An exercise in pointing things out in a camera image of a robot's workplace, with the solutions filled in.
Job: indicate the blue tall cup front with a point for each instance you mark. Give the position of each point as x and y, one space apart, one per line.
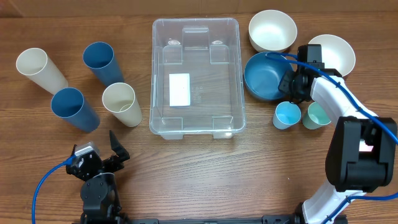
70 105

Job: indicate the light blue small cup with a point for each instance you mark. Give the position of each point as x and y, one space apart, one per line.
286 114

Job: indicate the mint green small cup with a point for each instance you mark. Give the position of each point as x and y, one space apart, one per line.
315 117

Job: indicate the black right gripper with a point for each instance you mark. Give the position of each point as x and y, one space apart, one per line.
285 87

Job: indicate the blue tall cup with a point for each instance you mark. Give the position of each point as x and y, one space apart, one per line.
100 58
70 105

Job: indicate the pink small cup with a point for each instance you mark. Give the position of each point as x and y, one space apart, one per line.
363 147

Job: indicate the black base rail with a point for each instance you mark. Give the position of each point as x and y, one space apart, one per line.
266 219

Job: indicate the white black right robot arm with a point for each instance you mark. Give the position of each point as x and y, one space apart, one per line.
351 174

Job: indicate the cream tall cup near container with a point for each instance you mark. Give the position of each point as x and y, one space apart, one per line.
120 99

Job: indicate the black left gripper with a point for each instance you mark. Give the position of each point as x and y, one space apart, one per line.
119 149

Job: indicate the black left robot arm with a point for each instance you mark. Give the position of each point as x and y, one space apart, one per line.
101 203

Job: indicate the dark blue bowl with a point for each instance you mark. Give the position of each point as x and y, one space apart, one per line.
263 73

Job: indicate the clear plastic storage container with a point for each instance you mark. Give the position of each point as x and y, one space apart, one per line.
209 50

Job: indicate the blue tall cup rear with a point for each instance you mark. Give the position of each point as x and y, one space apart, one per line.
100 58

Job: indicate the cream bowl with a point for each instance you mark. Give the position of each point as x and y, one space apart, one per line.
272 30
336 53

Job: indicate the white label in container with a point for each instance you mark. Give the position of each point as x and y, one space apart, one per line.
179 89

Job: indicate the cream tall cup far left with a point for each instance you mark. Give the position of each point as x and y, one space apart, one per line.
36 65

